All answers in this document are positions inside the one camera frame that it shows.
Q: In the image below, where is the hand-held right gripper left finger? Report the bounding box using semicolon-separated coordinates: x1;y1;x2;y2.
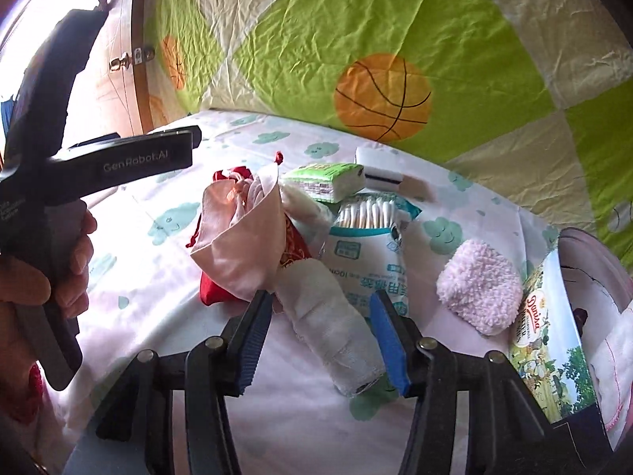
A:
94;289;275;475

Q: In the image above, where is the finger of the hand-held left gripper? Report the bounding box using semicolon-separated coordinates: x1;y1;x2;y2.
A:
119;125;203;150

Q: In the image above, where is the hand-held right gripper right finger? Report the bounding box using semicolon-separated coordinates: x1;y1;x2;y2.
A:
370;289;546;475

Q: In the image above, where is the red drawstring pouch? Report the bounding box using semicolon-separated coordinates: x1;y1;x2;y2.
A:
185;151;317;308

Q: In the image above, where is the white gauze bandage roll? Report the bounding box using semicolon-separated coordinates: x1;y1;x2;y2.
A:
273;256;387;397

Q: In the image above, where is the pink fluffy sock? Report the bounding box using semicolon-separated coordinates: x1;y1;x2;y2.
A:
435;238;525;337

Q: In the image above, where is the printed cookie tin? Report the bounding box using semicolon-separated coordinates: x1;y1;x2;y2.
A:
507;226;633;452

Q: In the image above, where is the person's left hand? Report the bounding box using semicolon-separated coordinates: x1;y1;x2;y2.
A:
0;205;98;387

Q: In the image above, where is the cotton swab bag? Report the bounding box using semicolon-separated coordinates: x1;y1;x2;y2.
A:
320;192;422;318

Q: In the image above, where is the pink cloth pouch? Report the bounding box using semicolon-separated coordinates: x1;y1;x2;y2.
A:
190;162;288;304

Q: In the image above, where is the cloud print bedsheet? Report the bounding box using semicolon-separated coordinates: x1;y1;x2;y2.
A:
47;109;565;475

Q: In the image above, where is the green tissue packet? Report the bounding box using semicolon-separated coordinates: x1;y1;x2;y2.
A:
283;161;368;205

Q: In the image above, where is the white rectangular box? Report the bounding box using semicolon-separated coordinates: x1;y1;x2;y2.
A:
354;145;432;202

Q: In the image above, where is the basketball print quilt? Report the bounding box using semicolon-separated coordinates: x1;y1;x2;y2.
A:
143;0;633;270

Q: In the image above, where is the red cloth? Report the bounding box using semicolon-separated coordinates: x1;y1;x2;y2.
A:
12;363;46;424

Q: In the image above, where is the white pink-trimmed cloth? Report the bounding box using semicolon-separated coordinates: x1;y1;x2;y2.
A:
591;324;633;432

